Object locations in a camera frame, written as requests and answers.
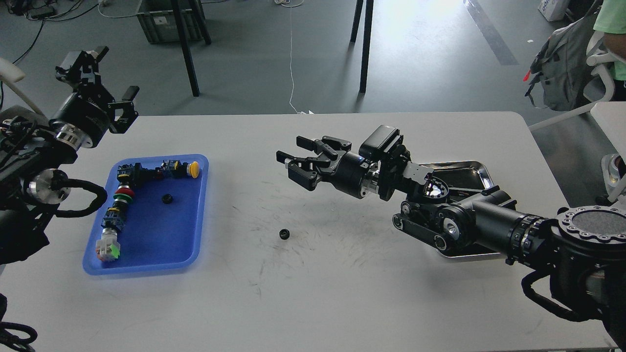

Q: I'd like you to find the green illuminated square switch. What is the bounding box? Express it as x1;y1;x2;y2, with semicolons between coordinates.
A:
95;228;120;262

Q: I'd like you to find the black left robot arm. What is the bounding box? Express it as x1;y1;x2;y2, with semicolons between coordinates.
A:
0;46;139;266

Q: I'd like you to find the white chair right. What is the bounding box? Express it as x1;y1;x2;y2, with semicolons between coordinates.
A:
529;31;625;132

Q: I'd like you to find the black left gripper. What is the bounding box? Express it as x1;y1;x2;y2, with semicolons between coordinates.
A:
49;46;139;149

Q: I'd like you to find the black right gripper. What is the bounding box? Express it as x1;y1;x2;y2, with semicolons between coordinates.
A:
276;136;380;199

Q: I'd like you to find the red push button switch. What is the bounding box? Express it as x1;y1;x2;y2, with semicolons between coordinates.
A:
115;163;163;198

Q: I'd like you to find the black table leg left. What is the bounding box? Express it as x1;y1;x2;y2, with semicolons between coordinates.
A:
170;0;212;97

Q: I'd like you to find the white cable on floor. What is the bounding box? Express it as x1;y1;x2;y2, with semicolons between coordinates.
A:
274;0;315;115

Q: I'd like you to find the blue plastic tray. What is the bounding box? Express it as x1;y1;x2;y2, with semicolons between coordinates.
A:
83;154;209;275

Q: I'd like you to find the black table legs middle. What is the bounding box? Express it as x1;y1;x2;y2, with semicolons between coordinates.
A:
350;0;374;96

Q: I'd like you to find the steel tray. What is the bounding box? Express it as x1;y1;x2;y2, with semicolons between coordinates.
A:
420;160;504;263

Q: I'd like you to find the green push button switch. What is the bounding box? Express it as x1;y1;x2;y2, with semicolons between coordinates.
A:
101;193;134;233

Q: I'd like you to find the person in green shirt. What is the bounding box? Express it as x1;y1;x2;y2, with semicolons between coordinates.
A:
593;0;626;81

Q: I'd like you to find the dark plastic crate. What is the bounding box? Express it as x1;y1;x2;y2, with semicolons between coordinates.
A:
136;0;203;44

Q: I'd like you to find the grey backpack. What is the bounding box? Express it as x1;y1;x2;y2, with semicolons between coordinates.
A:
525;9;604;111

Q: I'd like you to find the yellow push button switch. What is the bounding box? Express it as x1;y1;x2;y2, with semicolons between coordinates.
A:
156;159;201;179

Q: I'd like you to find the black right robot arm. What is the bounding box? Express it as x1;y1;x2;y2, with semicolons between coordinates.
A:
276;125;626;350

